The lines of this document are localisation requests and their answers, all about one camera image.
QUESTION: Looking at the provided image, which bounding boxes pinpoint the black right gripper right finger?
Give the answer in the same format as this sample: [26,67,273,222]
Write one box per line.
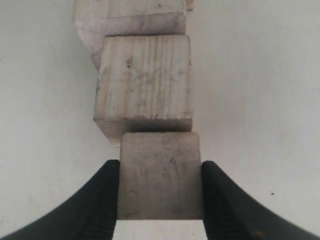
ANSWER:
[201,160,319,240]

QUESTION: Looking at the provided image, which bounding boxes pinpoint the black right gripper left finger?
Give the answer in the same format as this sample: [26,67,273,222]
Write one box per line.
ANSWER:
[4,160,120,240]

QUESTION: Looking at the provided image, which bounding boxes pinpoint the smallest wooden cube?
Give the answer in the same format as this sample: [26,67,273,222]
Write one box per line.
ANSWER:
[117,132,203,220]

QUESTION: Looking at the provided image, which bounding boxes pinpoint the third largest wooden cube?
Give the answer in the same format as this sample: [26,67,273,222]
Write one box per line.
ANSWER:
[93,35,194,147]

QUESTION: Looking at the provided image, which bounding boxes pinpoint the second largest wooden cube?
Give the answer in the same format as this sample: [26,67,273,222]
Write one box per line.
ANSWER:
[72,0,194,70]

